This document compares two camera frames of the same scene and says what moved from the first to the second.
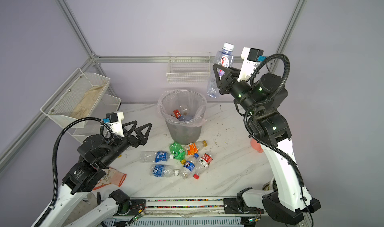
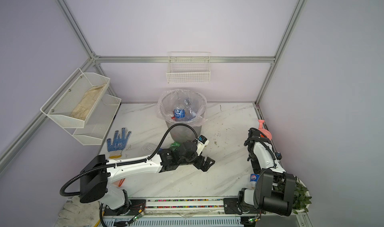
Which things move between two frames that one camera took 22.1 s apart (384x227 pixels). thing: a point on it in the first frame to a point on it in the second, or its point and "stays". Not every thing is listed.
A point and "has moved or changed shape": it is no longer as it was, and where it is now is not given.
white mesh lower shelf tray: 107,103 stays
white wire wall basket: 188,67 stays
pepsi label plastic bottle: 188,166 to 253,178
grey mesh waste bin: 184,111 stays
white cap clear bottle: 220,73 to 189,114
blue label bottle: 164,171 has moved or changed shape
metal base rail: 206,212 stays
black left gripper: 135,142 to 206,166
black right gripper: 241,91 to 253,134
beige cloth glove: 82,109 stays
